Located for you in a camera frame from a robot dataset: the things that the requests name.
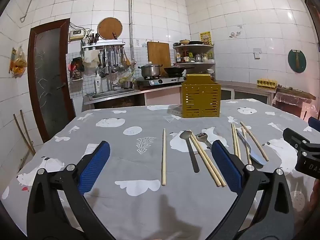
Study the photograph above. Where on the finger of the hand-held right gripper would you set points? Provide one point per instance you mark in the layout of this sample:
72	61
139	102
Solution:
314	123
293	136

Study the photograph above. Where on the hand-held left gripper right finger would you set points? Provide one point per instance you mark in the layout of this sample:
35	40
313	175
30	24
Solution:
225	165

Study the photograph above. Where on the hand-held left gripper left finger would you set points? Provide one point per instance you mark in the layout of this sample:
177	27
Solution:
96	165

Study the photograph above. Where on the wooden chopstick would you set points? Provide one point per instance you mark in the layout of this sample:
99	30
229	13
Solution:
237	142
246	145
164	155
234	140
253	140
205	158
211	163

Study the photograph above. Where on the silver metal spoon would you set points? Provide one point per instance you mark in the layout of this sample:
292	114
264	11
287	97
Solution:
257	158

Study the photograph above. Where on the metal fork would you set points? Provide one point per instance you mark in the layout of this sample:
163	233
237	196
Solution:
201	137

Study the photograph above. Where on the dark metal spoon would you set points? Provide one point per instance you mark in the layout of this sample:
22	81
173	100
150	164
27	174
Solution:
185	135

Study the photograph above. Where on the yellow perforated utensil holder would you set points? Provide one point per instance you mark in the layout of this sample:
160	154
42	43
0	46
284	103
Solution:
200	97

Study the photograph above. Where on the person's right forearm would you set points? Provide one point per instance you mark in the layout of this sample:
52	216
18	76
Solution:
315	197

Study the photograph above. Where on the row of hanging kitchen utensils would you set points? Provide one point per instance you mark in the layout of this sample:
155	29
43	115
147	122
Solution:
113	60

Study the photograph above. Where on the plastic-covered wooden side table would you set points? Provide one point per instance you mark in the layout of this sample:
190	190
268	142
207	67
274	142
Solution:
292	97

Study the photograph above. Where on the grey printed tablecloth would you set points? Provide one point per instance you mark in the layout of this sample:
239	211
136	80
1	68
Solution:
140	205

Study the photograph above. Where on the yellow egg carton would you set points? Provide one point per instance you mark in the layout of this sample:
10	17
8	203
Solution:
266	83

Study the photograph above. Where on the kitchen counter cabinets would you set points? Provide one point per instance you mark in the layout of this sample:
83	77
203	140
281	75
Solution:
247	92

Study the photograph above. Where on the steel sink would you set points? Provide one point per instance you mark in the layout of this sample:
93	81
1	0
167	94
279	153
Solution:
112	95

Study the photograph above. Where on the wooden stick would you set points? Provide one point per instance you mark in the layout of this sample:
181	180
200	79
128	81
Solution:
27	130
23	135

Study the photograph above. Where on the white soap bottle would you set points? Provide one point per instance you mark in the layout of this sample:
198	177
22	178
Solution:
98	86

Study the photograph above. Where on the metal faucet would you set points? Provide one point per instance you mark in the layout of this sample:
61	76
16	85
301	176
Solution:
112	83

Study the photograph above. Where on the small steel saucepan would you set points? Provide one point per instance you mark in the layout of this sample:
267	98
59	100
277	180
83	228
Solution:
128	84

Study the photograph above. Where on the glass jar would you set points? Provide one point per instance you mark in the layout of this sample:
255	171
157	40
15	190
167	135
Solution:
211	73

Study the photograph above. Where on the wooden door with frosted glass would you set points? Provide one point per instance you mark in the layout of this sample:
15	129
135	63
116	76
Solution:
50	80

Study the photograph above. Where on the metal corner shelf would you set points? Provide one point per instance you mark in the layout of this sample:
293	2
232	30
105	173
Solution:
197	65

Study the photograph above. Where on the white hanging cloth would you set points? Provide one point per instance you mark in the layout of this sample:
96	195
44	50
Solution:
90	60

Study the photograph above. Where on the gas stove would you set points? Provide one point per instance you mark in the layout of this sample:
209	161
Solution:
160	81

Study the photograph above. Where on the black wok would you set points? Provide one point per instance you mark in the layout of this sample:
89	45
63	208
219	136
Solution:
175	69

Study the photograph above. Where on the steel pot with lid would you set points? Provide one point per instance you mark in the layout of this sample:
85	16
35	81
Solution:
150	71

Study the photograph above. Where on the row of condiment bottles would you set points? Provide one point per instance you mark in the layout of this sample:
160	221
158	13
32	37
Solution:
186	57

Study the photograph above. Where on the black pan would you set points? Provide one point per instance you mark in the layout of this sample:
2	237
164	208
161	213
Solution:
196	42

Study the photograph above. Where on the hanging plastic bag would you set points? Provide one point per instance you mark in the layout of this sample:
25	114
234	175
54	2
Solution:
19	65

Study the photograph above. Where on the rectangular wooden cutting board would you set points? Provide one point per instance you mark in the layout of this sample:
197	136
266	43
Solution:
157	53

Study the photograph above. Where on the ceramic bowl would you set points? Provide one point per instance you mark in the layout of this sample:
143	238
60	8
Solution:
184	42

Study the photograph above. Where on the green round wall board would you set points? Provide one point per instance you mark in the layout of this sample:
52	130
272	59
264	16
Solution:
301	65

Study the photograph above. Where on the wall hook stickers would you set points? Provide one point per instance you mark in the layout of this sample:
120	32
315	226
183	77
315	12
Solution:
235	34

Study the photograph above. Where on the metal wall rack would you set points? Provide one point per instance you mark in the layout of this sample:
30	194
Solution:
105	43

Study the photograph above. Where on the yellow wall poster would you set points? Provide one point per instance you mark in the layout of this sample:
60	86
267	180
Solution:
205	38

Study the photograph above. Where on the white wall control box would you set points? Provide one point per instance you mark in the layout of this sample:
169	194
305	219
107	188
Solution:
76	34

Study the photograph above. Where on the metal wall pipe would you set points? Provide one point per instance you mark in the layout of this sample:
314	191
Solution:
130	17

